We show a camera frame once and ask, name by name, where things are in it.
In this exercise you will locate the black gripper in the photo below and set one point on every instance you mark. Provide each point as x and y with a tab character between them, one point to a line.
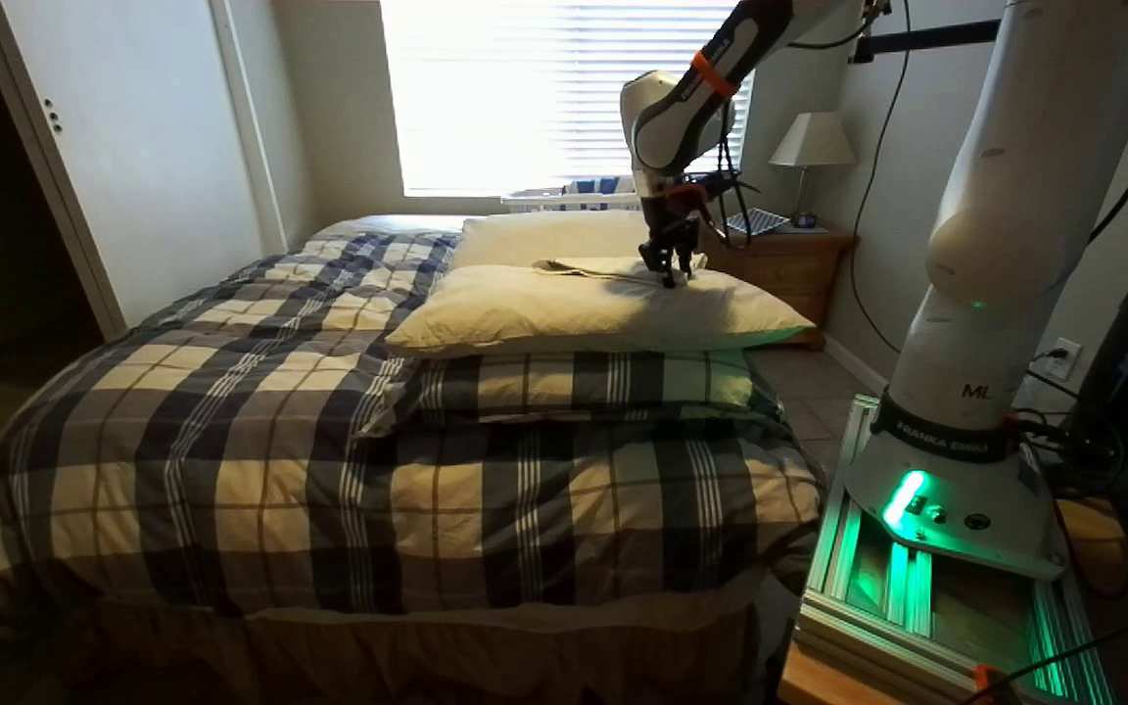
669	228

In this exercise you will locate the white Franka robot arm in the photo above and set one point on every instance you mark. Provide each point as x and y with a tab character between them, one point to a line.
1045	199

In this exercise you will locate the large beige pillow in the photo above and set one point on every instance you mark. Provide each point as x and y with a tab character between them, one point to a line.
564	315

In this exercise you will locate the plaid pillow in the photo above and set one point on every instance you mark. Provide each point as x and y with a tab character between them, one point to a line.
590	384

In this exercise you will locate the papers stack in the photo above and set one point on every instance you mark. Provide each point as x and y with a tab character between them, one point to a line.
753	224

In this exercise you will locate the wooden nightstand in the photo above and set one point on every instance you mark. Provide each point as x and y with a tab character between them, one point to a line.
792	268

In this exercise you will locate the white table lamp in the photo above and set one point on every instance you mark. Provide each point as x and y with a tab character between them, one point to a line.
813	138

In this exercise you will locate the white window blinds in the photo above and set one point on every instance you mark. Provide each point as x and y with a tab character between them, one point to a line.
524	93

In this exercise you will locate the beige bed skirt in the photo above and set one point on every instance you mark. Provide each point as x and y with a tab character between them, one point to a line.
394	652

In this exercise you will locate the blue plaid comforter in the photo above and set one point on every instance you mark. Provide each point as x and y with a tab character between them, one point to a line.
198	433

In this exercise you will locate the white door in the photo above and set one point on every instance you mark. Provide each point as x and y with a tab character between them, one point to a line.
134	157

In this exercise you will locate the black wrist camera orange mount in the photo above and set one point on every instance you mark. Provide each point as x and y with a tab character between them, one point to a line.
677	199

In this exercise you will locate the black mount bar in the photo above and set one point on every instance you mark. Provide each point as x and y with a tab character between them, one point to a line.
929	41

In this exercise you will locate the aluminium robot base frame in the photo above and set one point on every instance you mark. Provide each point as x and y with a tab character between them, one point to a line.
900	589

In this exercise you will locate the white wall outlet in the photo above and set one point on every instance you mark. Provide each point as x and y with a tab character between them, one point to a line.
1064	354

